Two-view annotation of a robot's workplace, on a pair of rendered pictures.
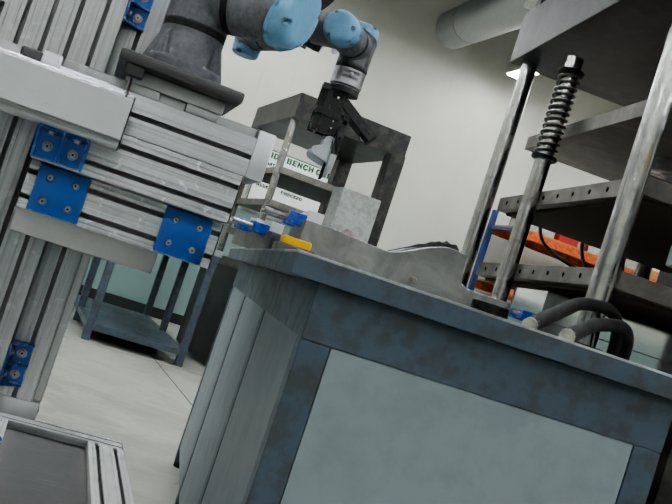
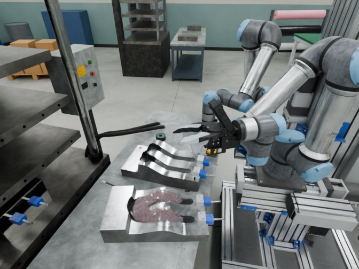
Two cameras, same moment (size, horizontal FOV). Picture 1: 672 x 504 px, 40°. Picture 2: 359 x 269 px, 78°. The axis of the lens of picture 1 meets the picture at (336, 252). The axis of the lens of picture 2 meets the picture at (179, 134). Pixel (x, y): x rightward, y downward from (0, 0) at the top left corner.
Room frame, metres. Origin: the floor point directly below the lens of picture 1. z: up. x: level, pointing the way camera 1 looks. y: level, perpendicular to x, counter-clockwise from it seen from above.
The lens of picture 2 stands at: (3.13, 0.40, 1.83)
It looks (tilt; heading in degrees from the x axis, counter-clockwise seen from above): 35 degrees down; 205
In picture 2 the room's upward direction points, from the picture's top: straight up
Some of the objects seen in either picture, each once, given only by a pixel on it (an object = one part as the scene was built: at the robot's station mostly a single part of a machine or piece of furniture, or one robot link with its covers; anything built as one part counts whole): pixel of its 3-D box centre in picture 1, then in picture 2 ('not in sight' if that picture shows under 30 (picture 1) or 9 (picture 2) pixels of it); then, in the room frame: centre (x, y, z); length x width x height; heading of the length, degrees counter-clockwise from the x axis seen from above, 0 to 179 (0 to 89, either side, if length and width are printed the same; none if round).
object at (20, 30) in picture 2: not in sight; (22, 40); (-1.03, -6.53, 0.44); 0.59 x 0.59 x 0.88
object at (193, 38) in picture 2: not in sight; (190, 49); (-2.04, -1.75, 0.46); 1.90 x 0.70 x 0.92; 19
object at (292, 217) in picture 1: (292, 217); (207, 162); (2.11, 0.12, 0.89); 0.13 x 0.05 x 0.05; 99
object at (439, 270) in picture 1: (394, 264); (164, 161); (2.20, -0.14, 0.87); 0.50 x 0.26 x 0.14; 99
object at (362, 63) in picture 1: (357, 48); (210, 102); (2.11, 0.10, 1.31); 0.09 x 0.08 x 0.11; 162
